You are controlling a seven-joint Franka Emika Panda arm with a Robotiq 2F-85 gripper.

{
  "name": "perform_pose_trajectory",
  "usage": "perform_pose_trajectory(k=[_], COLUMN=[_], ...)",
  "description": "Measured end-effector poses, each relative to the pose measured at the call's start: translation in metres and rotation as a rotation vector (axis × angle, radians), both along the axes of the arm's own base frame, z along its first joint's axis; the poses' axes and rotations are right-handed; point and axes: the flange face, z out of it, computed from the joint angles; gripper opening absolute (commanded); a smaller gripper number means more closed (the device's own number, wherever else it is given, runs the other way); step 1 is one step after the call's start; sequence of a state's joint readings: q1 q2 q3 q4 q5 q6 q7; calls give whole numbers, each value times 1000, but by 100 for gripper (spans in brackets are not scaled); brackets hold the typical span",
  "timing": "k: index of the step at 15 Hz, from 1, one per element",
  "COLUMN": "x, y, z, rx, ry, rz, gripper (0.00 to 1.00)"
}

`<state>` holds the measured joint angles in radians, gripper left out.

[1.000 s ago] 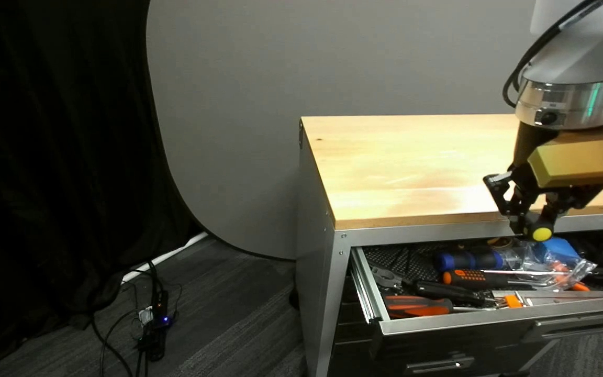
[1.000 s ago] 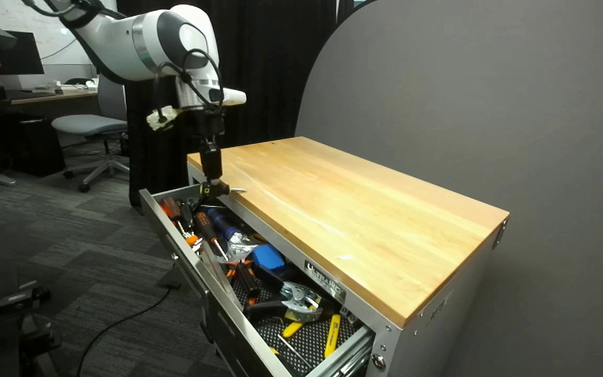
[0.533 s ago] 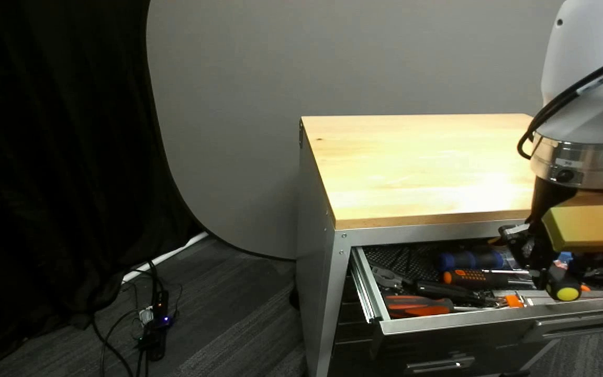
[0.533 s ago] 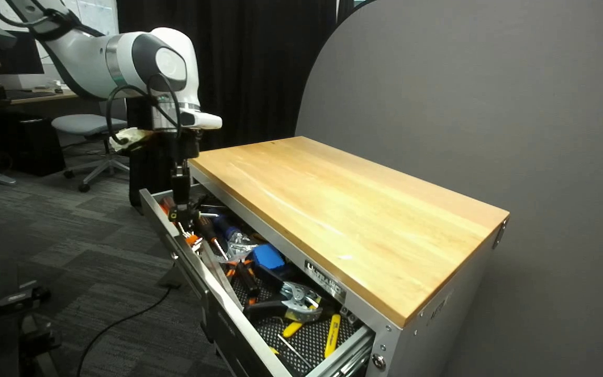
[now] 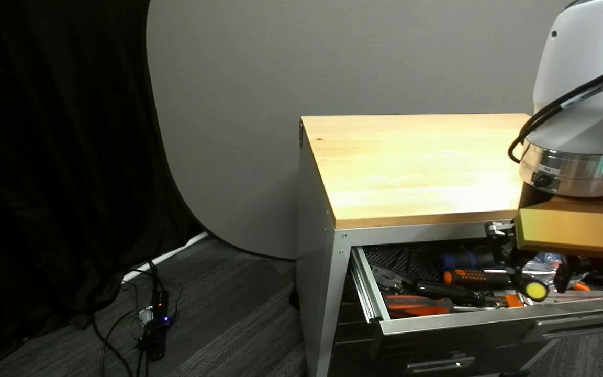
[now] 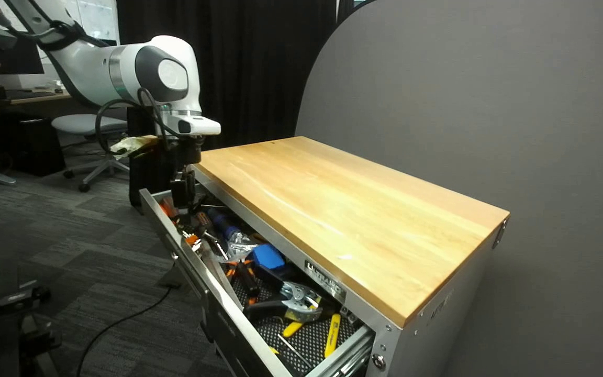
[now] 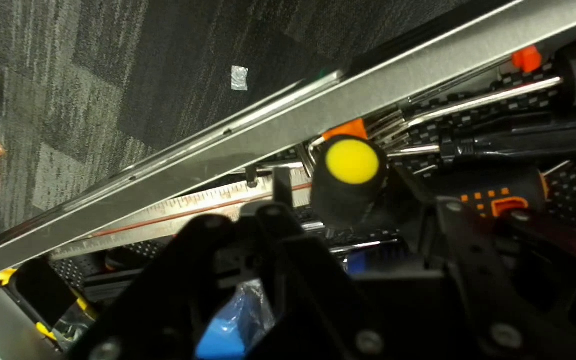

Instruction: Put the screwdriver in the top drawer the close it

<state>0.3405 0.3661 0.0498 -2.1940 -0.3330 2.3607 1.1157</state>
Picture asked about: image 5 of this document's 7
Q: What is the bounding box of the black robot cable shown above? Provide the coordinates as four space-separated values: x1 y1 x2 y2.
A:
506 61 603 165

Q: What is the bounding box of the wooden block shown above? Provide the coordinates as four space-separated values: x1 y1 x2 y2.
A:
512 186 603 257

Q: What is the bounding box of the steel tool cabinet wooden top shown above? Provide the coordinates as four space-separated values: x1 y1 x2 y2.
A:
295 113 603 377

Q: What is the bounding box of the orange handled tool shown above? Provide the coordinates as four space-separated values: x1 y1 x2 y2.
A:
383 293 457 319

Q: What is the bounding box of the clear plastic package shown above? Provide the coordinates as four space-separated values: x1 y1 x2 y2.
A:
522 251 567 280

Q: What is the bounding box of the blue handled tool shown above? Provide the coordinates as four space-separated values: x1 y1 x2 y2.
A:
440 251 498 272

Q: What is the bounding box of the gray rounded partition panel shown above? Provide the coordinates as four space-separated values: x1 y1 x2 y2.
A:
144 0 587 263

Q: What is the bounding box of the black power strip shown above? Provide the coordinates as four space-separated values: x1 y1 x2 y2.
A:
136 290 173 364

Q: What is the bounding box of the stubby black yellow screwdriver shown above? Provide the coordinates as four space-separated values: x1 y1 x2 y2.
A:
522 276 552 303

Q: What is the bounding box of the black orange screwdriver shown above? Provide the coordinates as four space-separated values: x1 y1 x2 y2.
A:
442 267 519 288

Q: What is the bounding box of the black curtain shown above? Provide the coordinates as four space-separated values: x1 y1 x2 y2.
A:
0 0 210 358

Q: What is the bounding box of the steel cabinet drawer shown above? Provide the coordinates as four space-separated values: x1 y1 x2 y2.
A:
345 240 603 340

